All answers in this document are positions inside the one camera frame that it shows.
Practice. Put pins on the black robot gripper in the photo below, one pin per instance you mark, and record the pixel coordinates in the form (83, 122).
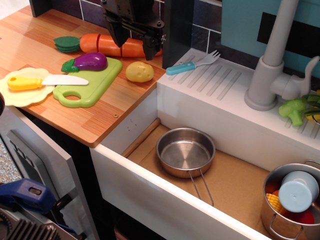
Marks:
(135, 16)

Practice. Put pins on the yellow toy potato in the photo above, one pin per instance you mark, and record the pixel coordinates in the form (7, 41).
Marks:
(139, 72)

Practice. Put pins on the small steel frying pan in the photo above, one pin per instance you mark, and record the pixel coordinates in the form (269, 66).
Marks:
(187, 153)

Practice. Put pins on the orange toy fruit in pot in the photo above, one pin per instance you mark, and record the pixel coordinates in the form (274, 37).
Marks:
(275, 193)

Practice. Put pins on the orange toy carrot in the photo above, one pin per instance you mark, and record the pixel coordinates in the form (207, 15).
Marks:
(95, 42)

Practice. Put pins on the purple toy eggplant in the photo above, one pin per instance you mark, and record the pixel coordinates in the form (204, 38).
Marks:
(93, 61)

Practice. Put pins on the green plastic cutting board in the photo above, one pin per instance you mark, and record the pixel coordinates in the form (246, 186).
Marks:
(85, 96)

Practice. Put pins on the green carrot leaf top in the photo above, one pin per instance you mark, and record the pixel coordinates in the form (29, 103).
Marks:
(67, 44)

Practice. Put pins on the pale yellow plastic plate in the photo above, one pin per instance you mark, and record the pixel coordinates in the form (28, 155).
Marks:
(25, 97)

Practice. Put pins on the grey toy faucet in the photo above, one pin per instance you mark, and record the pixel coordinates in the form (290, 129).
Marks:
(269, 80)

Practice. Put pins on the grey toy oven door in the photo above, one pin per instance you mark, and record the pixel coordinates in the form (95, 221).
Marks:
(41, 159)

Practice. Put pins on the white toy sink basin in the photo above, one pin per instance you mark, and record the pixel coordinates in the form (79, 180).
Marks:
(249, 144)

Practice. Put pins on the green toy broccoli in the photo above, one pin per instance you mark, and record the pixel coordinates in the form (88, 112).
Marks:
(292, 109)

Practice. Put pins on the green and yellow toy vegetable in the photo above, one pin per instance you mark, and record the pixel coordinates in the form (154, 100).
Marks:
(312, 106)

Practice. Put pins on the blue clamp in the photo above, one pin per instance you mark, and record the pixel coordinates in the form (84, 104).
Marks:
(28, 194)

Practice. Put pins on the yellow toy corn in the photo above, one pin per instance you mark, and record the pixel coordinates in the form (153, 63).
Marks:
(274, 201)

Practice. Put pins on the light blue plastic cup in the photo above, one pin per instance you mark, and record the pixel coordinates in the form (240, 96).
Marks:
(298, 190)

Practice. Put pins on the red toy vegetable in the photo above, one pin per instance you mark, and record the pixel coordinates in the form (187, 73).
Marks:
(305, 217)

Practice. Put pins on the blue handled toy fork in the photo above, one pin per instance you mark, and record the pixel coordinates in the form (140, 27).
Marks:
(188, 66)

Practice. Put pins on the yellow handled toy knife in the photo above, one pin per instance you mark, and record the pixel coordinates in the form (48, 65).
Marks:
(23, 83)

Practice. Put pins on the steel pot with handles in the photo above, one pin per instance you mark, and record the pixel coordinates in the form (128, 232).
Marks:
(279, 226)

